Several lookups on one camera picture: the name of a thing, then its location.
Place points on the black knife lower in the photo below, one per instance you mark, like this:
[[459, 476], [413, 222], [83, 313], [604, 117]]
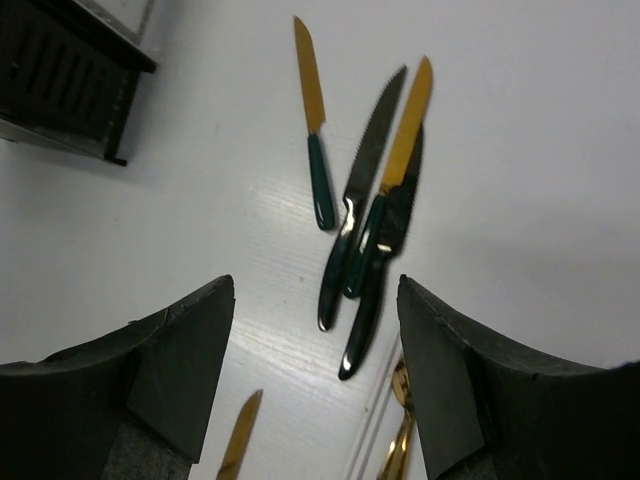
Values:
[[383, 239]]

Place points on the gold knife black handle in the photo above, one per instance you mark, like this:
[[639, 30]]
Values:
[[395, 168]]

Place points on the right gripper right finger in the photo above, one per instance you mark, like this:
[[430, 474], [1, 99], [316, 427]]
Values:
[[489, 407]]

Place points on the gold spoon green handle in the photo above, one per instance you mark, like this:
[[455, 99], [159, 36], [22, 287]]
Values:
[[400, 385]]

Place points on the black serrated knife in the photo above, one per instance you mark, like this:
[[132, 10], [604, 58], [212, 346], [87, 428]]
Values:
[[355, 197]]

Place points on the gold knife green handle far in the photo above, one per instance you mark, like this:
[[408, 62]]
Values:
[[315, 116]]

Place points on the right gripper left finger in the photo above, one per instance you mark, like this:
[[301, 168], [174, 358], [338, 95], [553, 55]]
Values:
[[132, 404]]

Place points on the black utensil caddy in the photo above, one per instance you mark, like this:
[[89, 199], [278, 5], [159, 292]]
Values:
[[70, 71]]

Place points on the clear glass straw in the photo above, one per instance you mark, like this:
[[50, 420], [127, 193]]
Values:
[[373, 413]]

